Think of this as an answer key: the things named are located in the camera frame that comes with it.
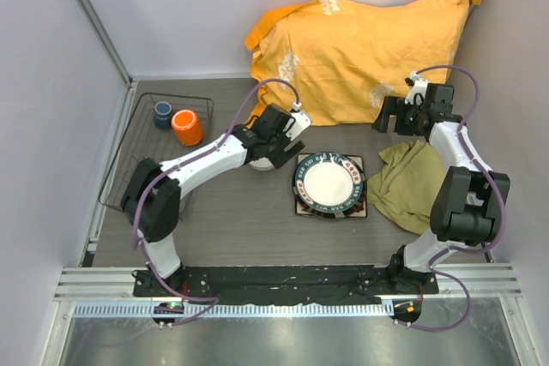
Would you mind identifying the white ribbed bowl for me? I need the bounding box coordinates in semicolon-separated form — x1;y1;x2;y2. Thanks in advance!
249;158;275;171

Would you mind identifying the white round plate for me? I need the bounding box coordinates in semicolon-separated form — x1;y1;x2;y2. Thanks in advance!
293;150;366;215

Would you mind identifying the square floral plate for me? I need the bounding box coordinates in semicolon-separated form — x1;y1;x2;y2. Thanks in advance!
293;153;369;219

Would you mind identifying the orange cup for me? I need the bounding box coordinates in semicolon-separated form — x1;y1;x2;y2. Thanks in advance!
171;109;204;147

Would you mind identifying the black rimmed round plate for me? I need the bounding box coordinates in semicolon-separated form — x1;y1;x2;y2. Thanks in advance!
292;164;369;220

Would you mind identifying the blue cup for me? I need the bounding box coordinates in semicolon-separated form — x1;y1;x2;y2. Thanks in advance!
154;101;172;129

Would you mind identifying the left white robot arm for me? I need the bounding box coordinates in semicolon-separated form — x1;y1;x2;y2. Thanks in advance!
120;105;312;297

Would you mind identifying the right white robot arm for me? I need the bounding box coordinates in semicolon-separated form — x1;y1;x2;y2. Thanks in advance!
372;75;510;293

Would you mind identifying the orange pillowcase cloth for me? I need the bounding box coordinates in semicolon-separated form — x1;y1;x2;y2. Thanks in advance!
244;0;481;126

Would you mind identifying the olive green cloth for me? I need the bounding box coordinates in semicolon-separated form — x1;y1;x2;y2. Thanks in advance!
367;140;447;235

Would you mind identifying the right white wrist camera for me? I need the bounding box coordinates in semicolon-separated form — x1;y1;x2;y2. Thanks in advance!
405;71;429;105

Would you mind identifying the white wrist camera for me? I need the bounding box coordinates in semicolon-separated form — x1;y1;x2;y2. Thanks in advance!
285;102;312;141
405;71;429;105

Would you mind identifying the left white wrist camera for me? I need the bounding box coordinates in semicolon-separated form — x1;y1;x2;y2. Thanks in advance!
285;102;312;141

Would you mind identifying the black wire dish rack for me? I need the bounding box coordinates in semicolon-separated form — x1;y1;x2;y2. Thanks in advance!
98;93;214;212

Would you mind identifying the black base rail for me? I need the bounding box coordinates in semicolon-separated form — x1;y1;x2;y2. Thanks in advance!
132;265;439;306

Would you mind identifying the white cable duct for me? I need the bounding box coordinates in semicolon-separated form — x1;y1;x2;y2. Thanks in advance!
73;300;394;319

